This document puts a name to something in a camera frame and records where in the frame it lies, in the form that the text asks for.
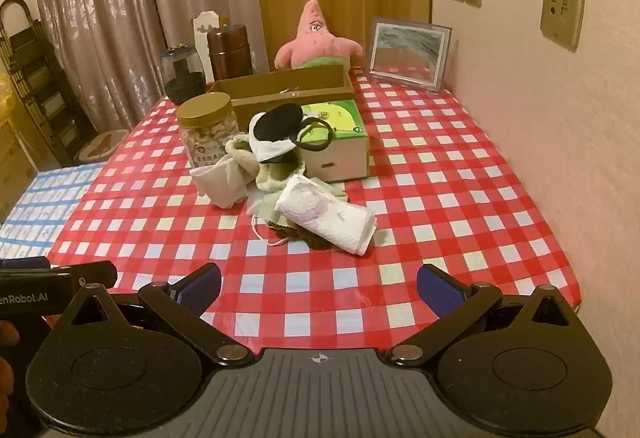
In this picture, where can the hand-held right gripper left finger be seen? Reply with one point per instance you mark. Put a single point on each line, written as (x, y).
(200, 290)

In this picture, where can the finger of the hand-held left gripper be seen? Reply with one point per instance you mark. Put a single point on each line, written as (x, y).
(100, 273)

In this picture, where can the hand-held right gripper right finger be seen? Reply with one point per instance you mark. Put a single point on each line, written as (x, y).
(440, 290)

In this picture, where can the dark brown fuzzy cloth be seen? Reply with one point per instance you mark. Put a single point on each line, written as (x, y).
(312, 240)

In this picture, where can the pale yellow towel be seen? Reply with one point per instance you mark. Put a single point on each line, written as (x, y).
(272, 175)

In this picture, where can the white and black face mask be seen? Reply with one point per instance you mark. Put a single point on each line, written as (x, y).
(275, 127)

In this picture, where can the cardboard box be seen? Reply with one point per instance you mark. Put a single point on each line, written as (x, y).
(260, 97)

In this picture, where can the person's left hand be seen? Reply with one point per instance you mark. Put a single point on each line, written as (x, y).
(7, 333)

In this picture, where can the blue checked cloth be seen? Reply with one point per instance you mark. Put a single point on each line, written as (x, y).
(45, 208)

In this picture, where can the red checked tablecloth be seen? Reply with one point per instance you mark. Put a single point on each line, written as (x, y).
(450, 198)

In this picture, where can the beige plastic basin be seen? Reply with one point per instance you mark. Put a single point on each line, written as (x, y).
(102, 147)

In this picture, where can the cashew jar with gold lid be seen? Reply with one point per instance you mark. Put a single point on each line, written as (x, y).
(207, 132)

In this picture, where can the green tissue box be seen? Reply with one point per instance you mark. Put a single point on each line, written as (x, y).
(335, 152)

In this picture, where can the yellow plastic bag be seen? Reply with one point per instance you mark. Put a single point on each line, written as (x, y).
(6, 97)

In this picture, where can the glass jar with dark lid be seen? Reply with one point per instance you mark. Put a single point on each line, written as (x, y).
(182, 77)

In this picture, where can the brown metal thermos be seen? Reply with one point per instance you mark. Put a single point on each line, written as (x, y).
(229, 52)

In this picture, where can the framed sand picture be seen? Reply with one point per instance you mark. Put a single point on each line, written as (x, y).
(407, 50)

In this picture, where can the black folding step ladder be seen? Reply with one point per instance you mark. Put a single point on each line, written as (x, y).
(25, 37)

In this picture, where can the beige patterned curtain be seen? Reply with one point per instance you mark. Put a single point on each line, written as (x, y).
(115, 17)

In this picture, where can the white wooden chair back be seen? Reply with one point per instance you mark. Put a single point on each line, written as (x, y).
(204, 25)

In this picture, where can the pink starfish plush toy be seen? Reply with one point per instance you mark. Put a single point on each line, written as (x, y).
(312, 42)

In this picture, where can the beige wall outlet panel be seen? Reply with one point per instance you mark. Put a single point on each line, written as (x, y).
(561, 15)

